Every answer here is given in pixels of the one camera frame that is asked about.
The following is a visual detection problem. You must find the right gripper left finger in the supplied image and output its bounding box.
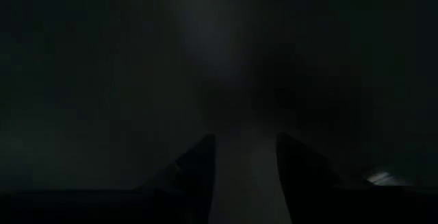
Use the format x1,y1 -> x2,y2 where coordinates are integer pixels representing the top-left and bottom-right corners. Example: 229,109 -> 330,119
136,133 -> 218,224

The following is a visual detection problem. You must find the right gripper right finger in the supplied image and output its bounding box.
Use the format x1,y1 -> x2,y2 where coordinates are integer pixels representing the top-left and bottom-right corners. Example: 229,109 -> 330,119
276,132 -> 342,224

